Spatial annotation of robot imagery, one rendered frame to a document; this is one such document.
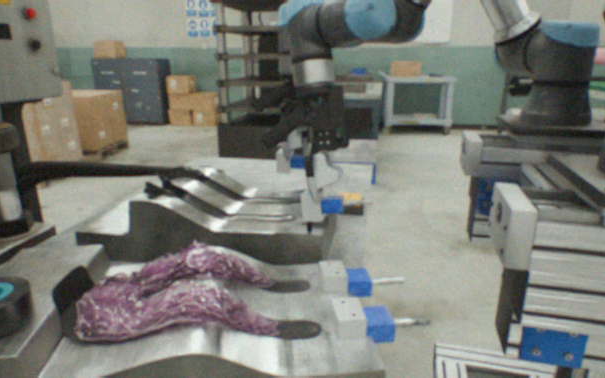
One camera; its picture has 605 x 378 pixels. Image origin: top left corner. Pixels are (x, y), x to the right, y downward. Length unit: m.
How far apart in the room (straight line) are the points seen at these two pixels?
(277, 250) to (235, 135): 4.24
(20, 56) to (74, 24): 7.72
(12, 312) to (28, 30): 1.00
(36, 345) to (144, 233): 0.37
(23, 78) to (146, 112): 6.53
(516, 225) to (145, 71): 7.41
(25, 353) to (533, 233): 0.63
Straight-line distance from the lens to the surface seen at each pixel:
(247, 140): 4.95
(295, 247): 0.78
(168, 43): 8.17
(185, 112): 7.68
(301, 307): 0.62
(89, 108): 5.35
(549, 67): 1.16
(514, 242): 0.67
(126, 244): 0.91
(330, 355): 0.54
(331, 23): 0.74
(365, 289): 0.67
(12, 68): 1.39
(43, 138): 4.61
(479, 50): 7.40
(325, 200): 0.79
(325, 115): 0.78
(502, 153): 1.14
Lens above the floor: 1.20
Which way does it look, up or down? 18 degrees down
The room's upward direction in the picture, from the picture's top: straight up
